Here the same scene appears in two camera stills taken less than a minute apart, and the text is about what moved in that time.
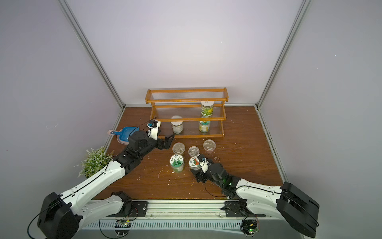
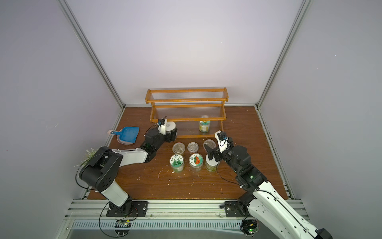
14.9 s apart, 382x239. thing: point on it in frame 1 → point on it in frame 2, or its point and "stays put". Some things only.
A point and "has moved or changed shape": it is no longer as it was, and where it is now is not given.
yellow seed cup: [178, 148] stays put
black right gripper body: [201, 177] → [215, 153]
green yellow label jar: [207, 108] has moved or changed shape
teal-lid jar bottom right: [204, 126] stays put
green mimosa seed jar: [177, 162] stays put
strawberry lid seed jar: [194, 163] stays put
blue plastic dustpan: [125, 132] stays put
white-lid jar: [177, 127] → [170, 129]
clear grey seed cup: [209, 145] stays put
